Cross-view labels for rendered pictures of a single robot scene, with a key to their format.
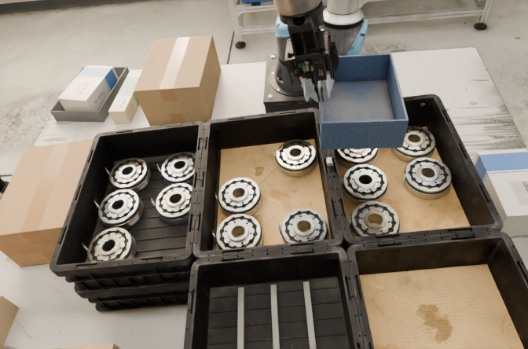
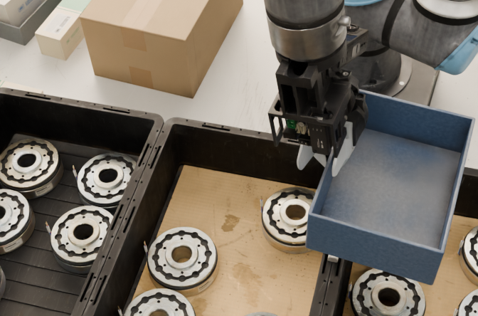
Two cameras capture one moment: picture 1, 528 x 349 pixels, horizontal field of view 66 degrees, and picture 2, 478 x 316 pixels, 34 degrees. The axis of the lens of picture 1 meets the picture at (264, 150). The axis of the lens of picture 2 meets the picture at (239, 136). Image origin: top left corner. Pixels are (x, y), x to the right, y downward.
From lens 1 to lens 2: 0.26 m
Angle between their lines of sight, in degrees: 8
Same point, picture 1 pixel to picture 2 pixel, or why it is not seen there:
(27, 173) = not seen: outside the picture
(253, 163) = (226, 205)
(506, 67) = not seen: outside the picture
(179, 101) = (149, 52)
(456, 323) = not seen: outside the picture
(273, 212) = (226, 302)
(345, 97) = (380, 166)
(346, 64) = (399, 112)
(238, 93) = (257, 56)
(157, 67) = not seen: outside the picture
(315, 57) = (314, 123)
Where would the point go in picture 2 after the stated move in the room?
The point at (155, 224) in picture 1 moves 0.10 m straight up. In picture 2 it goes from (43, 262) to (27, 225)
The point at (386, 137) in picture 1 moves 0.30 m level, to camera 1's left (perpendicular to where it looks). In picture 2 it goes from (407, 265) to (142, 235)
